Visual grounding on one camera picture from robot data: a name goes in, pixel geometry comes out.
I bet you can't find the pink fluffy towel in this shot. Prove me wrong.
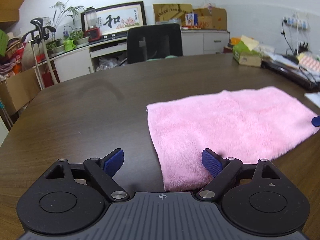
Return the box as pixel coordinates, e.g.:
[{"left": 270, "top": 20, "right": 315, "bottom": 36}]
[{"left": 146, "top": 87, "right": 318, "bottom": 191}]

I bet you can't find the red white label sheet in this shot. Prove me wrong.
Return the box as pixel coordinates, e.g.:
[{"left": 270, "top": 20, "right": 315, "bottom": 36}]
[{"left": 297, "top": 52, "right": 320, "bottom": 74}]

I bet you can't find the white power strip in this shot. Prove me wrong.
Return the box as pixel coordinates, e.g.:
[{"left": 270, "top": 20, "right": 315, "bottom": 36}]
[{"left": 283, "top": 17, "right": 309, "bottom": 30}]

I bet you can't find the green tissue box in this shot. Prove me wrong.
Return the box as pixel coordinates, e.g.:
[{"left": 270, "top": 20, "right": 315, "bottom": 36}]
[{"left": 233, "top": 35, "right": 261, "bottom": 68}]

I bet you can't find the large cardboard box on floor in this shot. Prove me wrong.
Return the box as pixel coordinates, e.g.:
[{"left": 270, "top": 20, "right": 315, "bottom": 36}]
[{"left": 1, "top": 69, "right": 41, "bottom": 115}]

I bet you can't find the white low cabinet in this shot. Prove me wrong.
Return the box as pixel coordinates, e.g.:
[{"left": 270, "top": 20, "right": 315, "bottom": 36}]
[{"left": 50, "top": 30, "right": 230, "bottom": 82}]

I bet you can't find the green plush cushion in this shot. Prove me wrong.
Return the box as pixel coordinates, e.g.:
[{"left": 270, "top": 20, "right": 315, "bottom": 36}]
[{"left": 146, "top": 55, "right": 178, "bottom": 62}]

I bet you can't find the black mesh office chair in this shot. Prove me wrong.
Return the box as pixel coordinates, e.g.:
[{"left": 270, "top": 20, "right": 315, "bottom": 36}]
[{"left": 126, "top": 23, "right": 183, "bottom": 64}]

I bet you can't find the potted green plant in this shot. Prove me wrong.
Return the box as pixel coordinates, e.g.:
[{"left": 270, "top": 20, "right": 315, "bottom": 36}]
[{"left": 44, "top": 1, "right": 86, "bottom": 55}]

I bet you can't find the red base blender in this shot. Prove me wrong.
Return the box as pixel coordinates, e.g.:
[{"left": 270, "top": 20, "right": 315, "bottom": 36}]
[{"left": 85, "top": 7, "right": 101, "bottom": 42}]

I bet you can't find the brown cardboard box on cabinet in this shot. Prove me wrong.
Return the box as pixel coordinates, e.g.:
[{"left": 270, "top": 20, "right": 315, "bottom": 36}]
[{"left": 193, "top": 7, "right": 227, "bottom": 31}]

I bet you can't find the framed calligraphy picture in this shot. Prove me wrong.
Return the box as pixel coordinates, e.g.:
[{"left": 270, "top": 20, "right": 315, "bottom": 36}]
[{"left": 81, "top": 1, "right": 146, "bottom": 39}]

